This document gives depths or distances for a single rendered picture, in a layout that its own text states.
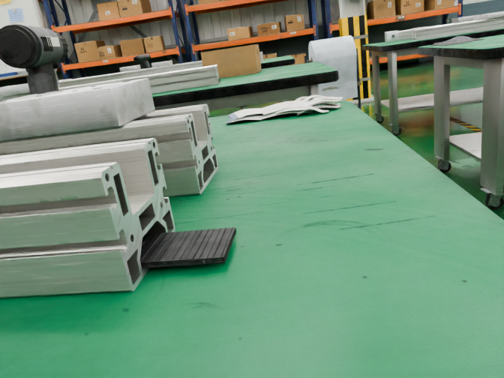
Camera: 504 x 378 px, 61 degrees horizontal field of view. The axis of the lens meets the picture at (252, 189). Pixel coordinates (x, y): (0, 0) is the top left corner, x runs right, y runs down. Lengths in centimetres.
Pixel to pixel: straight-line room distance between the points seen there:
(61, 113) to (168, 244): 22
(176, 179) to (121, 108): 9
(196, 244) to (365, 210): 15
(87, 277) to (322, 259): 16
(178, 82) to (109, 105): 159
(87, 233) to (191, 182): 19
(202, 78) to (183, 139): 157
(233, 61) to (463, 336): 228
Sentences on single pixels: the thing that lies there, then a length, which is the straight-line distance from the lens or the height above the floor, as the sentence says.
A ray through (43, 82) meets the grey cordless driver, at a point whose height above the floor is 92.
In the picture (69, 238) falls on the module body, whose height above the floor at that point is 82.
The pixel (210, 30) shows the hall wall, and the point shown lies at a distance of 1099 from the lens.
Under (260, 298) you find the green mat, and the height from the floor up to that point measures 78.
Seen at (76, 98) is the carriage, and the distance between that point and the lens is 48.
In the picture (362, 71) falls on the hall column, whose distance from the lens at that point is 605.
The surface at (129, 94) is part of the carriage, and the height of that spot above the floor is 89.
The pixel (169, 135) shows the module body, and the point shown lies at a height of 85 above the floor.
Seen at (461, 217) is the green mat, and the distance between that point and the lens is 36.
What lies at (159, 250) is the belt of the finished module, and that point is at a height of 79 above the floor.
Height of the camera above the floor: 92
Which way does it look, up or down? 18 degrees down
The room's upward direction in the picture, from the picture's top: 8 degrees counter-clockwise
